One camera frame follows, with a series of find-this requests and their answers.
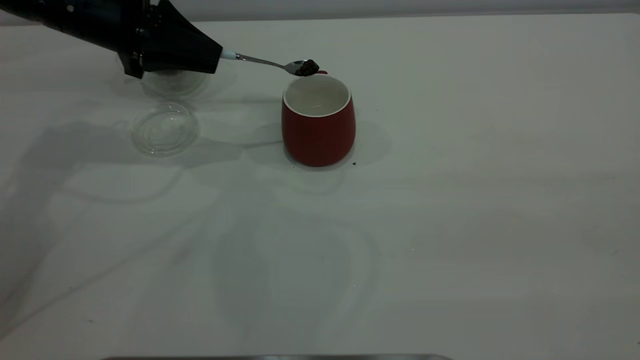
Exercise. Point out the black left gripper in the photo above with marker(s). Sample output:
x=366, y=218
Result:
x=115, y=25

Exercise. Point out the small coffee bean clump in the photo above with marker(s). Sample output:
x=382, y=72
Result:
x=308, y=67

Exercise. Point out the red ceramic mug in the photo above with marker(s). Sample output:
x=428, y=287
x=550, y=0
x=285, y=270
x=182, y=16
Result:
x=318, y=137

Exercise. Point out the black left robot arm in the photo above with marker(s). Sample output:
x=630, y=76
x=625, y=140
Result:
x=30, y=9

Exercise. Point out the clear double-wall glass cup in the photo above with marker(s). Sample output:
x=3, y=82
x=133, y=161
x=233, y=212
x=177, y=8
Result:
x=175, y=85

